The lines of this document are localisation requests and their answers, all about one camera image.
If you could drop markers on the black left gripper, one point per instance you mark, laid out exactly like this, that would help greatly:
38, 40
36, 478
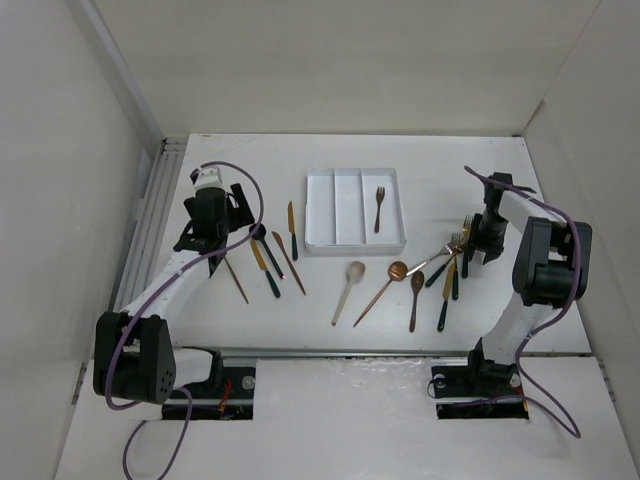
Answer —
240, 214

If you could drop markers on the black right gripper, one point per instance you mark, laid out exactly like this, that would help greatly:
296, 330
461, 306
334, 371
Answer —
494, 248

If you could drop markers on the dark wooden fork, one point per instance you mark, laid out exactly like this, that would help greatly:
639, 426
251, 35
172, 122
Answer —
379, 197

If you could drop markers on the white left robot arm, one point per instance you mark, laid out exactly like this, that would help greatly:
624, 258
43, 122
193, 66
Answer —
135, 357

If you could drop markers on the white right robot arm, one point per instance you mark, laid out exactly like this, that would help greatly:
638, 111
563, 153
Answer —
550, 273

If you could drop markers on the black spoon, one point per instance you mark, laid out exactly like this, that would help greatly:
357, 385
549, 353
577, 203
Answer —
258, 233

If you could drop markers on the rose gold knife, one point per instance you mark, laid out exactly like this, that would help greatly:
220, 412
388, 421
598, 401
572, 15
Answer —
289, 262

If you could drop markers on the dark wooden spoon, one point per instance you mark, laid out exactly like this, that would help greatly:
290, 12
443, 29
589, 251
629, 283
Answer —
417, 284

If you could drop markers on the rose gold fork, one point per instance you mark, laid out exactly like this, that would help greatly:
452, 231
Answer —
236, 281

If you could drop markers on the rose gold spoon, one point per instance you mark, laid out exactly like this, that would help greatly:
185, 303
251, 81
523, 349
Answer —
396, 272

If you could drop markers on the white three-compartment tray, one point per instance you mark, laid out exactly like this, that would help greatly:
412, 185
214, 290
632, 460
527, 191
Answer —
341, 211

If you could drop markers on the light wooden spoon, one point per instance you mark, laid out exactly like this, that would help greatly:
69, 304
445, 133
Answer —
354, 274

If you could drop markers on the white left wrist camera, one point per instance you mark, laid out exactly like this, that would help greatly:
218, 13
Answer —
209, 177

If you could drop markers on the gold knife green handle left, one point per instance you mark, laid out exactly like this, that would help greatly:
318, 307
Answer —
263, 267

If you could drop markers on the gold knife green handle right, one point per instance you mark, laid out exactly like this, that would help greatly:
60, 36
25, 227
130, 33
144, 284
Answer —
447, 289

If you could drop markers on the gold knife green handle upright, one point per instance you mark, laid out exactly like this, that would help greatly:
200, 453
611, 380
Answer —
292, 231

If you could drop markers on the aluminium rail left side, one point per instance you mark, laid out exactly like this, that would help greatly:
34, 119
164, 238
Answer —
156, 185

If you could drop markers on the aluminium rail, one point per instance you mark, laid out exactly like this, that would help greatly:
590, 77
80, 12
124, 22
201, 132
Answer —
156, 185
280, 353

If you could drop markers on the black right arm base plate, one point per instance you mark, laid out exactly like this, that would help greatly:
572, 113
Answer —
464, 393

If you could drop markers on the aluminium rail front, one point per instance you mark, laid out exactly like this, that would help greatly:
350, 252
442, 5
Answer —
280, 353

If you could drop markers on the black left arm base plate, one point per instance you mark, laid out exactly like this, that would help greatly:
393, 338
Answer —
228, 393

